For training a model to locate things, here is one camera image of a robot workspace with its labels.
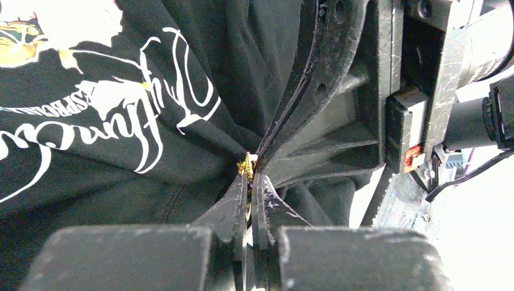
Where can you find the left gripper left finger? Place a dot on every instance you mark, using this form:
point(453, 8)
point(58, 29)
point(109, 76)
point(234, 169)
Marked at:
point(227, 218)

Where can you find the small gold brooch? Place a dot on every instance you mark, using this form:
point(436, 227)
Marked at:
point(245, 167)

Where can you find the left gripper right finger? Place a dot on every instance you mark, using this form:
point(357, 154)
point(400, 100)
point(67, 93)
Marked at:
point(269, 213)

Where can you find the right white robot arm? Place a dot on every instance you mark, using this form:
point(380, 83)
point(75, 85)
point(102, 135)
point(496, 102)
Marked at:
point(482, 80)

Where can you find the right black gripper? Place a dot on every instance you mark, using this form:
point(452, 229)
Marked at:
point(382, 90)

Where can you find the black floral t-shirt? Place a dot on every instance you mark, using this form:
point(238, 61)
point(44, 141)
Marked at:
point(131, 112)

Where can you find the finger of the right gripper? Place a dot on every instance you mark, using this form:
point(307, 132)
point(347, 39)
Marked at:
point(307, 55)

